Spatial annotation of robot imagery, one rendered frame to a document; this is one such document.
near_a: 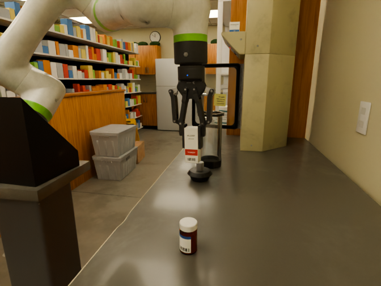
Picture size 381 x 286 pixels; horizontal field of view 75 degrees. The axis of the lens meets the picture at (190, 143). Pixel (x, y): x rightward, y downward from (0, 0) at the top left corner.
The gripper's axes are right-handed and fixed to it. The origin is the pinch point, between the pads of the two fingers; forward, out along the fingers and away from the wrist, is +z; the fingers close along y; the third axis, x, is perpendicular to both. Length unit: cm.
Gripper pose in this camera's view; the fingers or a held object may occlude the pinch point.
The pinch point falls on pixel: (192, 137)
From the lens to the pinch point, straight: 73.8
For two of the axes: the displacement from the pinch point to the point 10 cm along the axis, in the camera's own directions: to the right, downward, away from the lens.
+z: 0.2, 9.7, 2.5
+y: -9.6, -0.5, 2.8
